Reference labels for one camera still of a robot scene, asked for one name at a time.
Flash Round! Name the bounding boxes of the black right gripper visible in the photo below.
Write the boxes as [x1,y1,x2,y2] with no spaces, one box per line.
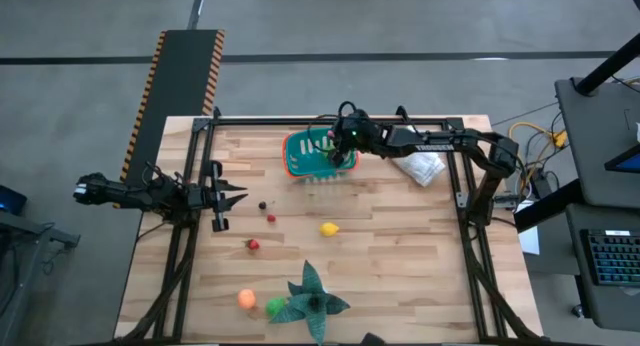
[330,111,390,169]

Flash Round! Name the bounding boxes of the black backlit keyboard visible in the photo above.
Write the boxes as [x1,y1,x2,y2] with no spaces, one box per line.
[579,228,640,288]

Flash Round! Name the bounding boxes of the tablet blue screen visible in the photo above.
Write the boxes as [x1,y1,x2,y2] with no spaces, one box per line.
[603,143,640,175]

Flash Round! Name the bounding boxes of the blue object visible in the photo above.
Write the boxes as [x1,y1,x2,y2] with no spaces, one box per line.
[0,184,29,216]

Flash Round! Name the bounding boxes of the orange toy fruit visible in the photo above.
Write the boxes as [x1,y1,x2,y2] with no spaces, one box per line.
[237,288,257,311]

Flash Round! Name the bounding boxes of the white folded cloth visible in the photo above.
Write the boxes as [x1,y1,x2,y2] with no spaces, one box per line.
[391,124,447,188]

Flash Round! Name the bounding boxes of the green artificial plant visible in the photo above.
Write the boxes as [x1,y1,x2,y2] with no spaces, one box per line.
[269,259,351,346]

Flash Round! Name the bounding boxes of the black mat orange striped edges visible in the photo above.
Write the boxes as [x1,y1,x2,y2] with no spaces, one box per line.
[118,28,227,187]

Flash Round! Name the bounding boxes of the teal basket orange rim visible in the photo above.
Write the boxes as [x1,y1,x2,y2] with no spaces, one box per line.
[281,126,360,181]

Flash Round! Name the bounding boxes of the long black floor strip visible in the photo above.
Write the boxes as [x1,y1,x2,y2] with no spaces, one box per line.
[0,50,617,66]

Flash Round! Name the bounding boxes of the black pole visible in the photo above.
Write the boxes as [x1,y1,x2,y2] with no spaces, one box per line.
[574,31,640,96]

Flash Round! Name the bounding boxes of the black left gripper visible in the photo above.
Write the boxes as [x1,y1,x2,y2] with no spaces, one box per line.
[187,160,249,233]

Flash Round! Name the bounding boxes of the short black floor strip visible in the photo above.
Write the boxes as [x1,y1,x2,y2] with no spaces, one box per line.
[185,0,208,31]

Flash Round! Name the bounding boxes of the round green toy fruit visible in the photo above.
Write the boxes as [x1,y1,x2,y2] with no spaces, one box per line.
[264,296,287,318]

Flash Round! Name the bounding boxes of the white paper sheet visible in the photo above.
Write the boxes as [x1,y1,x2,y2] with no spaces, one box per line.
[516,199,542,256]

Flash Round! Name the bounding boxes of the yellow cable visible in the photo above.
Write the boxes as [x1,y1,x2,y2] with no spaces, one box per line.
[507,120,570,155]

